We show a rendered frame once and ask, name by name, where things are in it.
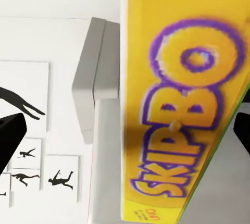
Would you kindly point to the board game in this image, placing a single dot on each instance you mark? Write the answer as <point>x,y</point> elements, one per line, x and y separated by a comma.
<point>185,70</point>

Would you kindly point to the swivel chair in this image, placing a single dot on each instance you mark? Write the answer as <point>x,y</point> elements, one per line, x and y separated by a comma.
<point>222,196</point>

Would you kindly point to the toy box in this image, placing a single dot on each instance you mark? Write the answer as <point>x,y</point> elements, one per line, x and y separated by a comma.
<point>98,72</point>

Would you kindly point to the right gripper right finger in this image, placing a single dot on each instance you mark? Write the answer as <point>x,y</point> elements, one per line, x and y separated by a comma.
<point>242,129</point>

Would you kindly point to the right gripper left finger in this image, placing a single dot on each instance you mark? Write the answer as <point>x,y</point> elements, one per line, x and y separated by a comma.
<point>12,130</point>

